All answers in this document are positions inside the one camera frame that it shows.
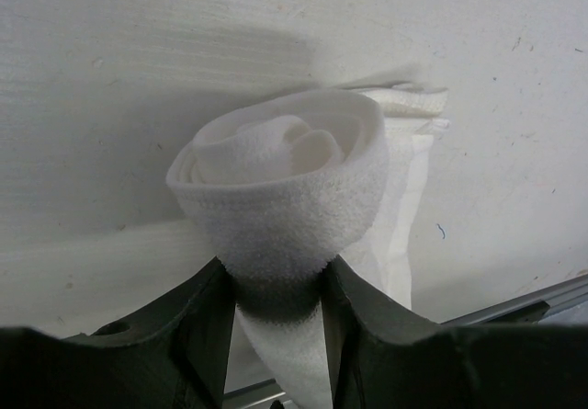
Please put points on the aluminium mounting rail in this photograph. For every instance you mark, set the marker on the aluminium mounting rail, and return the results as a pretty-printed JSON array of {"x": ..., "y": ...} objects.
[{"x": 249, "y": 384}]

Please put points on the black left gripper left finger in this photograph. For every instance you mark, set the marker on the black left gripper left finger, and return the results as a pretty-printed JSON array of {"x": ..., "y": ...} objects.
[{"x": 171, "y": 353}]

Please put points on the white towel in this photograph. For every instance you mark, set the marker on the white towel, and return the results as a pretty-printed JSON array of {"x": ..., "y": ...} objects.
[{"x": 282, "y": 188}]

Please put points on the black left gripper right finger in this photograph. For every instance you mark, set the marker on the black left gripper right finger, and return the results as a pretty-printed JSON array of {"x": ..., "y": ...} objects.
[{"x": 382, "y": 355}]

